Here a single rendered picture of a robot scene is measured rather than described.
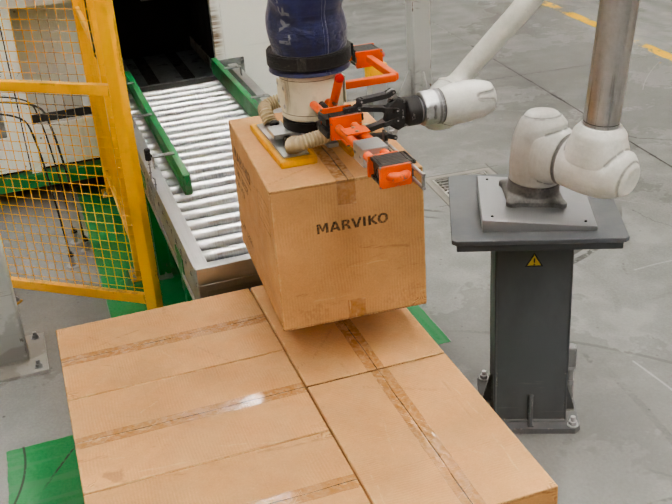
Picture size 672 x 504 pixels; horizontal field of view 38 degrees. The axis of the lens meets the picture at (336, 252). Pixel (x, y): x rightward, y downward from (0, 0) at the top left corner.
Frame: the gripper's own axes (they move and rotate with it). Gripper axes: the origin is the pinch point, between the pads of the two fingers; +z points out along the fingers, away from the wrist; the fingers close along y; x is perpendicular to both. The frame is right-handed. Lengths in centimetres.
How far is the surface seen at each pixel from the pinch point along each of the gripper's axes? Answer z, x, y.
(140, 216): 42, 129, 70
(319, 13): -1.0, 16.0, -23.9
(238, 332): 29, 22, 65
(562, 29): -335, 453, 122
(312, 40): 1.6, 15.3, -17.6
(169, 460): 58, -29, 65
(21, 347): 95, 124, 112
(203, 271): 32, 53, 60
